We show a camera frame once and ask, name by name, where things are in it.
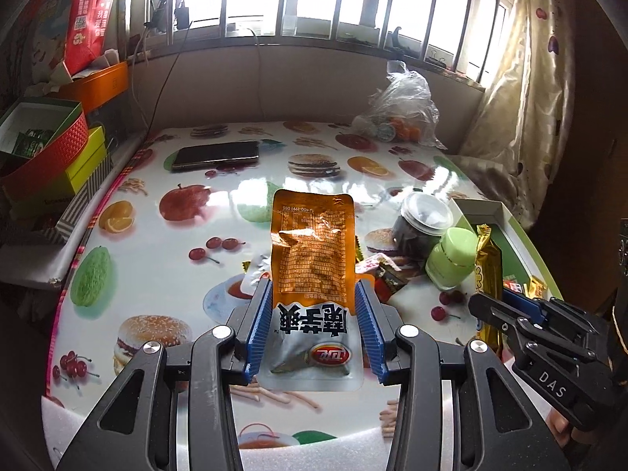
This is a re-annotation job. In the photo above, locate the gold snack bar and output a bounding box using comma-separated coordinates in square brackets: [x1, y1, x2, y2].
[474, 223, 504, 358]

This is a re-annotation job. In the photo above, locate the orange silver snack pouch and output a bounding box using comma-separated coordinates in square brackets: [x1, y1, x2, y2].
[257, 189, 363, 391]

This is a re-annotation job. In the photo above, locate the red black candy packet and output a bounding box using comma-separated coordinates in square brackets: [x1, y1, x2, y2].
[374, 263, 408, 304]

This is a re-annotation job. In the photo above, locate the clear jar with dark snacks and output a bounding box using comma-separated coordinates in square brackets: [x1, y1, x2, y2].
[392, 192, 453, 261]

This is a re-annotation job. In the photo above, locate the yellow peanut candy packet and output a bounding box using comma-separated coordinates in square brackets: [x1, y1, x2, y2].
[524, 276, 547, 300]

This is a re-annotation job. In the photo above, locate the green white cardboard tray box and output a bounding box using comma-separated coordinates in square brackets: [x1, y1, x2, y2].
[448, 199, 563, 299]

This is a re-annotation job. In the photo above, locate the light green plastic jar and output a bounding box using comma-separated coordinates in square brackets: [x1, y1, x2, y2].
[426, 228, 478, 290]

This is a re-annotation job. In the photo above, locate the fruit print tablecloth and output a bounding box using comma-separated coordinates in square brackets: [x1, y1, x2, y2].
[42, 121, 487, 462]

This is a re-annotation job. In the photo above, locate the pink white nougat candy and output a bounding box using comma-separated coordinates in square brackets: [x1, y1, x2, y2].
[356, 252, 400, 274]

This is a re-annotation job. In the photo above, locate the floral beige curtain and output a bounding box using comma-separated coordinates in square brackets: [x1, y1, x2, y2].
[453, 0, 575, 228]

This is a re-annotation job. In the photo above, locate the striped black white box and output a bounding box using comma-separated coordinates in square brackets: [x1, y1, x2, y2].
[54, 154, 114, 241]

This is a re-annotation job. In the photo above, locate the black smartphone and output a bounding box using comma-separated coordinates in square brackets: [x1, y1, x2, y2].
[170, 141, 260, 172]

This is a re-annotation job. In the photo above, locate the clear plastic bag of items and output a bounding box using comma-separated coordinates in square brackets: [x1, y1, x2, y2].
[351, 61, 446, 150]

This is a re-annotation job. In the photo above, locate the yellow green box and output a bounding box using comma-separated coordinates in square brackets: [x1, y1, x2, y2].
[19, 125, 110, 208]

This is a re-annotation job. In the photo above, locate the red open gift box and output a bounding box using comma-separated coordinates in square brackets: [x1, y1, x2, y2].
[1, 97, 89, 202]

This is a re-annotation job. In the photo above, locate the orange tin box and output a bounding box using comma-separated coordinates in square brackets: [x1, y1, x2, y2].
[49, 62, 130, 115]

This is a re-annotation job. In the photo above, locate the red paper bag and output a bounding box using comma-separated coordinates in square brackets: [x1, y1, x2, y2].
[64, 0, 113, 75]

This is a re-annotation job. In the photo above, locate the black cable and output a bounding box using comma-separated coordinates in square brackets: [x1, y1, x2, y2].
[128, 0, 198, 139]

